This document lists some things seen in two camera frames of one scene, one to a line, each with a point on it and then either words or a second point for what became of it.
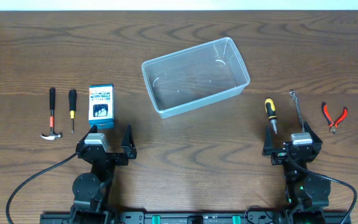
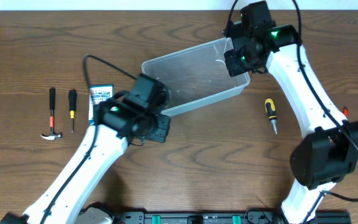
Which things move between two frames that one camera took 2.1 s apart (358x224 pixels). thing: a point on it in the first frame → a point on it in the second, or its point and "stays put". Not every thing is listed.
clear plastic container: x=189 y=78 stays put
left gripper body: x=118 y=160 → x=153 y=128
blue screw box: x=101 y=106 stays put
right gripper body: x=279 y=156 → x=240 y=60
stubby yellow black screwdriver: x=270 y=109 stays put
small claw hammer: x=53 y=135 stays put
